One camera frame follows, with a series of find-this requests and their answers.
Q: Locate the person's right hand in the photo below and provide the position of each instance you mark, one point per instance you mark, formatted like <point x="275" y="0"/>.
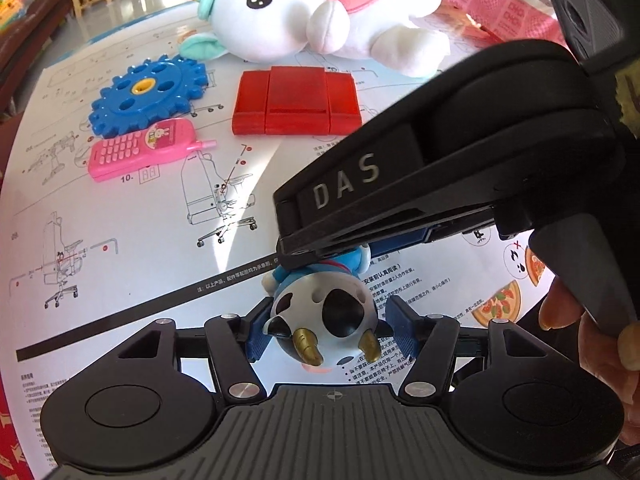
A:
<point x="600" y="360"/>

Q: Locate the white unicorn plush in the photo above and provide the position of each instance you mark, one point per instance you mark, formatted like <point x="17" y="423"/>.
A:
<point x="280" y="15"/>

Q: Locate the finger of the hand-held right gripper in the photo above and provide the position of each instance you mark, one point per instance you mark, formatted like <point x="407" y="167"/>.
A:
<point x="405" y="239"/>

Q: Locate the red plastic block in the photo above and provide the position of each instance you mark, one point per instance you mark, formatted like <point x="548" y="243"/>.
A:
<point x="295" y="100"/>

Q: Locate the cow figurine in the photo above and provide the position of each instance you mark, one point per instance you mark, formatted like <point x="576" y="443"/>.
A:
<point x="340" y="310"/>

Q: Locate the pink printed cloth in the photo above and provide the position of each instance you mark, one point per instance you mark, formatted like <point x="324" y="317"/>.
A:
<point x="500" y="0"/>

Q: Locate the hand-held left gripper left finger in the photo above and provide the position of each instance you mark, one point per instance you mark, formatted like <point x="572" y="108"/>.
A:
<point x="259" y="332"/>

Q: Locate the brown leather sofa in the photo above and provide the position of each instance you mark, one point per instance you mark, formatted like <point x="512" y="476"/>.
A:
<point x="30" y="50"/>

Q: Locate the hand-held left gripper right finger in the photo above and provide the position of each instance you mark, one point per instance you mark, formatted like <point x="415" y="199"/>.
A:
<point x="401" y="327"/>

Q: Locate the blue toy gear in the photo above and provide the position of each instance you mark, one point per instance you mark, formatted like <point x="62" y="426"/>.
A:
<point x="125" y="105"/>

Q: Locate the chair instruction sheet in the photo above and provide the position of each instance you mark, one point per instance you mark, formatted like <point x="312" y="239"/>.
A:
<point x="150" y="260"/>

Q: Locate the pink toy phone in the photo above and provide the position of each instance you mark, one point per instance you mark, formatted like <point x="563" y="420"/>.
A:
<point x="140" y="152"/>

